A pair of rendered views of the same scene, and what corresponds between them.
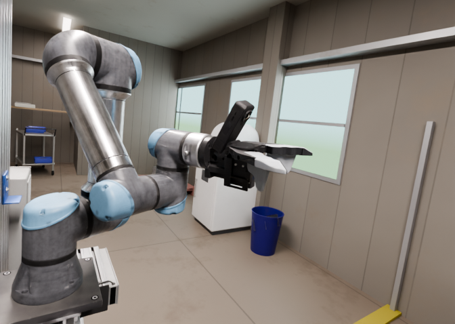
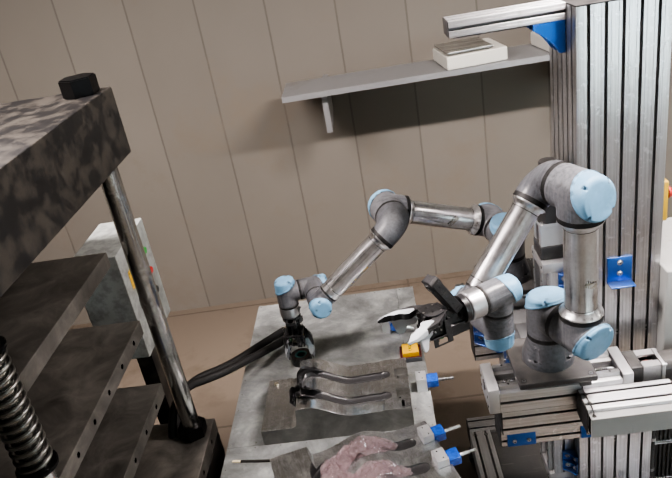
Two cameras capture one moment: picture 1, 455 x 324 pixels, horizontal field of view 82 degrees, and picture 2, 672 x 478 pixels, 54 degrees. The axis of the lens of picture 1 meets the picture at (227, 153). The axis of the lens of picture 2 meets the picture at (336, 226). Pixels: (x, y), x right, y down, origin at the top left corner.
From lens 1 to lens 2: 187 cm
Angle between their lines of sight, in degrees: 120
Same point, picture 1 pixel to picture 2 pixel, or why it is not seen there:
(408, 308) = not seen: outside the picture
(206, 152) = not seen: hidden behind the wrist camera
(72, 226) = (535, 319)
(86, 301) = (520, 377)
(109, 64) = (550, 198)
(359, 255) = not seen: outside the picture
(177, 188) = (482, 325)
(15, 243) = (659, 332)
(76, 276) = (540, 361)
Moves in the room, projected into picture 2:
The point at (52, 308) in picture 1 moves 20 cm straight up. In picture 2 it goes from (516, 362) to (513, 306)
